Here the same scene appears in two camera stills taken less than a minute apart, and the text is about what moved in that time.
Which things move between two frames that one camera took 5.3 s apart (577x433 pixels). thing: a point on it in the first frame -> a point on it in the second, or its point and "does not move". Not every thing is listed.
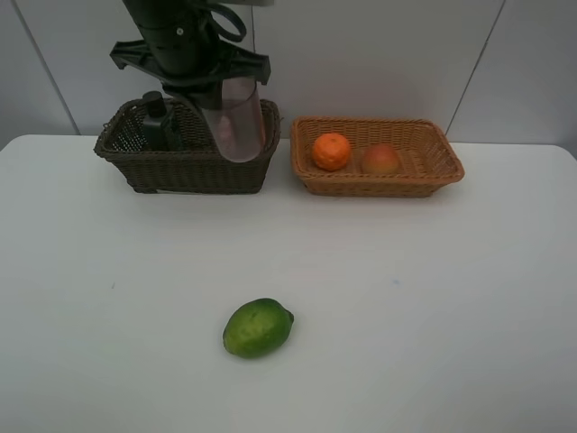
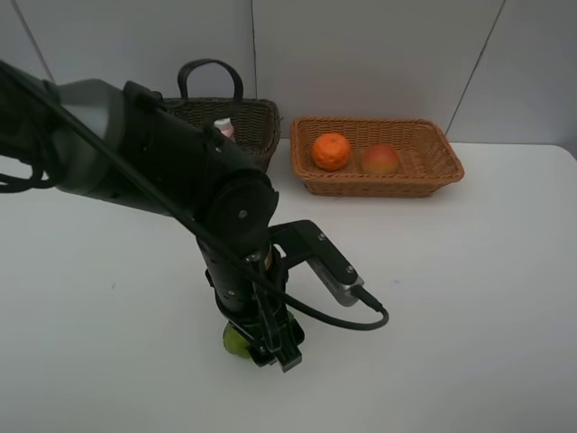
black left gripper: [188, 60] -> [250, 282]
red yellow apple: [380, 160] does not move
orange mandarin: [331, 152] does not move
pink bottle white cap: [224, 131] does not move
